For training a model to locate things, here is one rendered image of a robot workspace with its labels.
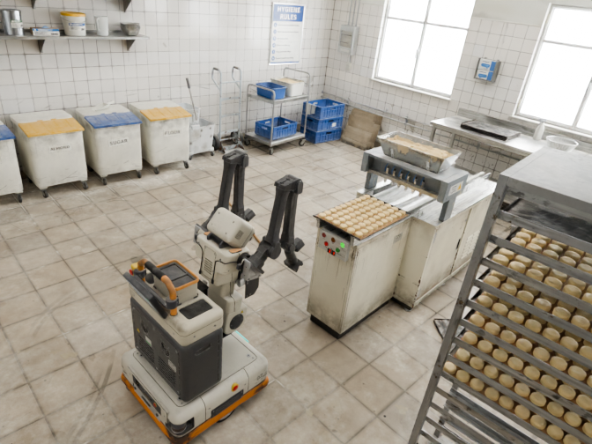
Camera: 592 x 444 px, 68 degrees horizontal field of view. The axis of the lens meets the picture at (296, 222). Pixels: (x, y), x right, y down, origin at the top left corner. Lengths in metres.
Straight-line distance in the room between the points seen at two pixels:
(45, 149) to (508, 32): 5.49
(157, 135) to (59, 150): 1.10
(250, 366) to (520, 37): 5.11
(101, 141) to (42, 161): 0.63
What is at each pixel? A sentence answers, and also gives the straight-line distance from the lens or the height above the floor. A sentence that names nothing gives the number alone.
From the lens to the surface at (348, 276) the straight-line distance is 2.99.
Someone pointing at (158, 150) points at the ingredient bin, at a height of 0.32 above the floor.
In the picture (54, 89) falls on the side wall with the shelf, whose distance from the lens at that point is 5.79.
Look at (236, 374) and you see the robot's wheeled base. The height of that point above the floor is 0.28.
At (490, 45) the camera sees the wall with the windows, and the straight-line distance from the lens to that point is 6.54.
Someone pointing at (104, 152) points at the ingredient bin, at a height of 0.40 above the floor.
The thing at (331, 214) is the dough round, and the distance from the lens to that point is 3.04.
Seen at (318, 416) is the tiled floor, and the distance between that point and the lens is 2.90.
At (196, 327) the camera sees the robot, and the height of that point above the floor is 0.79.
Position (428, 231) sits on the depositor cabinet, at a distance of 3.36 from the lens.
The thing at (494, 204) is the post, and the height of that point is 1.72.
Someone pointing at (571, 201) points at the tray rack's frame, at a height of 1.81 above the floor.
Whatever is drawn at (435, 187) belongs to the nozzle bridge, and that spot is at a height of 1.08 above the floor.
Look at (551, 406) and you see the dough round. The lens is 1.89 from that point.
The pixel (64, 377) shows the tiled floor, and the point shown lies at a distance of 3.22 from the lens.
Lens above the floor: 2.27
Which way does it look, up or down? 28 degrees down
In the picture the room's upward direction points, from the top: 6 degrees clockwise
